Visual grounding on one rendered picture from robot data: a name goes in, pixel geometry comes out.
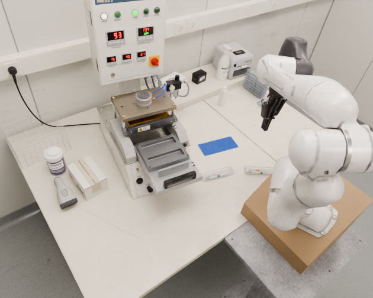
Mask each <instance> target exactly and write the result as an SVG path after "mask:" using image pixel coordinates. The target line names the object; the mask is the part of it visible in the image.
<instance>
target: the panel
mask: <svg viewBox="0 0 373 298"><path fill-rule="evenodd" d="M130 168H131V173H132V176H133V182H134V187H135V191H136V196H137V198H138V197H142V196H145V195H148V194H150V193H149V192H148V191H147V187H148V186H150V187H151V188H152V185H151V184H150V182H149V179H148V178H147V176H146V174H145V172H144V170H143V169H142V167H141V165H140V163H139V162H136V163H133V164H130ZM138 179H142V180H143V183H142V184H138V183H137V180H138ZM153 192H155V191H154V189H153V191H152V192H151V193H153Z"/></svg>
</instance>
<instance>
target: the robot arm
mask: <svg viewBox="0 0 373 298"><path fill-rule="evenodd" d="M307 43H308V42H307V41H306V40H305V39H303V38H301V37H287V38H286V39H285V41H284V42H283V44H282V46H281V49H280V51H279V54H278V55H277V56H276V55H271V54H267V55H265V56H264V57H262V58H261V59H260V60H259V62H258V65H257V68H256V76H257V78H258V79H259V81H260V82H261V84H263V85H269V94H268V95H267V98H266V99H265V100H263V99H262V100H261V102H262V107H261V117H262V118H263V121H262V126H261V128H262V129H263V130H264V131H267V130H268V128H269V125H270V123H271V121H272V119H275V117H274V116H277V115H278V114H279V112H280V110H281V109H282V107H283V106H284V104H285V102H286V101H287V100H289V101H290V102H292V103H293V104H295V105H297V106H298V107H299V108H301V109H302V110H303V111H304V112H305V113H306V114H307V115H309V116H310V117H312V118H313V119H314V120H315V121H316V122H317V123H318V124H320V125H321V126H323V127H325V128H326V129H310V128H306V129H300V130H297V131H296V132H295V133H294V134H293V136H292V137H291V139H290V142H289V147H288V156H283V157H280V158H279V159H277V161H276V163H275V166H274V169H273V171H272V178H271V187H270V191H269V198H268V205H267V216H268V222H269V224H270V225H271V226H273V227H274V228H275V229H277V230H282V231H289V230H291V229H294V228H296V227H297V228H300V229H302V230H303V231H306V232H308V233H309V234H311V235H313V236H315V237H317V238H319V237H322V236H323V235H326V234H327V233H328V232H329V231H330V229H331V228H332V226H333V225H334V224H335V223H336V220H337V214H338V211H337V210H336V209H335V208H333V207H332V206H331V205H330V204H332V203H334V202H336V201H338V200H340V199H341V198H342V196H343V194H344V192H345V182H344V181H343V179H342V178H341V176H340V174H339V173H341V174H349V173H358V174H364V173H369V172H373V132H372V131H371V130H370V128H369V126H367V125H359V124H358V123H357V121H356V119H357V116H358V112H359V109H358V104H357V101H356V100H355V99H354V97H353V96H352V95H351V93H350V92H349V91H348V90H347V89H346V88H345V87H344V86H342V85H341V84H340V83H338V82H337V81H335V80H333V79H330V78H327V77H324V76H313V71H314V67H313V64H312V62H311V61H310V60H309V59H308V57H307Z"/></svg>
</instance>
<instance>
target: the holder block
mask: <svg viewBox="0 0 373 298"><path fill-rule="evenodd" d="M136 149H137V151H138V152H139V154H140V156H141V158H142V160H143V162H144V164H145V165H146V167H147V169H148V171H149V172H152V171H155V170H159V169H162V168H164V167H167V166H171V165H174V164H177V163H180V162H183V161H186V160H189V154H188V153H187V151H186V150H185V149H184V147H183V145H182V144H181V143H180V141H179V140H178V138H177V137H176V135H175V134H170V135H166V136H164V137H160V138H155V139H153V140H149V141H145V142H141V143H138V144H136Z"/></svg>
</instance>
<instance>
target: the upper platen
mask: <svg viewBox="0 0 373 298"><path fill-rule="evenodd" d="M169 116H170V115H169V114H168V112H164V113H161V114H156V115H152V116H147V117H144V118H140V119H135V120H132V121H128V122H126V125H127V127H131V126H134V125H138V124H142V123H145V122H150V121H154V120H157V119H161V118H166V117H169Z"/></svg>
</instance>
